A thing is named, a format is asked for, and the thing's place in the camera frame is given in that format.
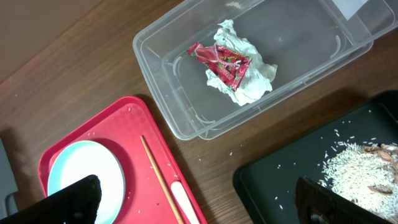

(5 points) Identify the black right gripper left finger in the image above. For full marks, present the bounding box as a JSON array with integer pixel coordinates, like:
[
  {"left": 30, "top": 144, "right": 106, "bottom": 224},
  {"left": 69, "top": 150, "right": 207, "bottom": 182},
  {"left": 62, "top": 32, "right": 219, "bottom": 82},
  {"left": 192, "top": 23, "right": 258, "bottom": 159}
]
[{"left": 1, "top": 175, "right": 102, "bottom": 224}]

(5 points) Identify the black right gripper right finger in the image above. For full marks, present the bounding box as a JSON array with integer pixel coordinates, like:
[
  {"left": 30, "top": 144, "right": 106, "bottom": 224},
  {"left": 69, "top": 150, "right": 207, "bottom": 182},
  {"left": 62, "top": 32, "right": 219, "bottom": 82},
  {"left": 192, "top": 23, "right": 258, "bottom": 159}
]
[{"left": 294, "top": 177, "right": 390, "bottom": 224}]

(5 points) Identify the light blue plate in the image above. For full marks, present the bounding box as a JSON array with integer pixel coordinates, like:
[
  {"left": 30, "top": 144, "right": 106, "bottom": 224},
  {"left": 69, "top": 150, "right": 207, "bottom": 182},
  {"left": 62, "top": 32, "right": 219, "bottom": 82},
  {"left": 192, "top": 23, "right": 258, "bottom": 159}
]
[{"left": 47, "top": 140, "right": 126, "bottom": 223}]

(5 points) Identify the wooden chopstick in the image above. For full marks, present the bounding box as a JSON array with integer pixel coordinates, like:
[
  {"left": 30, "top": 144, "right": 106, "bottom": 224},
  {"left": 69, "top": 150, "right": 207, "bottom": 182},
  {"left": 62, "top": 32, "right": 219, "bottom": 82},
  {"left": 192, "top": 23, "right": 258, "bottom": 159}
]
[{"left": 140, "top": 136, "right": 183, "bottom": 224}]

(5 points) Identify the white plastic fork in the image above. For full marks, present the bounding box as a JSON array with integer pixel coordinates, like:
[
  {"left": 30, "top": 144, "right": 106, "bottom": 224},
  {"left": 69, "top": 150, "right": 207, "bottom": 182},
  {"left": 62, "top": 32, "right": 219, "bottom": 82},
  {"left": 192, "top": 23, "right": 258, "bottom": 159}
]
[{"left": 171, "top": 181, "right": 200, "bottom": 224}]

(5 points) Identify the white napkin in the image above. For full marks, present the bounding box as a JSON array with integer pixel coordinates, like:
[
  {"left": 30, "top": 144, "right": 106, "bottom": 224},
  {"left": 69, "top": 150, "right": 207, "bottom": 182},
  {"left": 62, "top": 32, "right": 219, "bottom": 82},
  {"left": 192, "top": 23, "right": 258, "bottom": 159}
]
[{"left": 206, "top": 19, "right": 277, "bottom": 106}]

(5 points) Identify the red snack wrapper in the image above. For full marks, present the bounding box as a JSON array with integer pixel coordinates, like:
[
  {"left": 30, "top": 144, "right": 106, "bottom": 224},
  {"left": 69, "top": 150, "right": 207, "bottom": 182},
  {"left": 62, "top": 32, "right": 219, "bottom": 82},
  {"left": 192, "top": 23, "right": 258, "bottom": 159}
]
[{"left": 187, "top": 42, "right": 251, "bottom": 91}]

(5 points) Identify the clear plastic waste bin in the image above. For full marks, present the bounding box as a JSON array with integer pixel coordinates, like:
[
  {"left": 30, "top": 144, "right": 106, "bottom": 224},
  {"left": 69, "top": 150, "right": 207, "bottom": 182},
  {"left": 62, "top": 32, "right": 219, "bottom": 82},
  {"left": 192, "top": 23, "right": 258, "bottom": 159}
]
[{"left": 132, "top": 0, "right": 397, "bottom": 140}]

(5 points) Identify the black plastic tray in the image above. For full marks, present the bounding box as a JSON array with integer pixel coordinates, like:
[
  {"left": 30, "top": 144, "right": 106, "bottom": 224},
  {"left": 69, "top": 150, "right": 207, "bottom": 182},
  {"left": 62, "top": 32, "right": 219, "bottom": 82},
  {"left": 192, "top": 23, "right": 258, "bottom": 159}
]
[{"left": 233, "top": 90, "right": 397, "bottom": 223}]

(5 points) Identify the pile of rice and shells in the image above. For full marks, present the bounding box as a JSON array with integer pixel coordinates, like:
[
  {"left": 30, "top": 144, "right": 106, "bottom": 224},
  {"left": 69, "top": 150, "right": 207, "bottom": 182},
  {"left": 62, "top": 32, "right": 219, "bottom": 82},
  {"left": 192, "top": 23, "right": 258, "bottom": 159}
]
[{"left": 317, "top": 135, "right": 397, "bottom": 223}]

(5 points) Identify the red plastic tray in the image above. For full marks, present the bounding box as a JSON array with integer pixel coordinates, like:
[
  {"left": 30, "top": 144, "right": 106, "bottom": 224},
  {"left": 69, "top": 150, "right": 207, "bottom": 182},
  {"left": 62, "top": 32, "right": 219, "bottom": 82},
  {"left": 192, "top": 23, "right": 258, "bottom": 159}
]
[{"left": 38, "top": 96, "right": 205, "bottom": 223}]

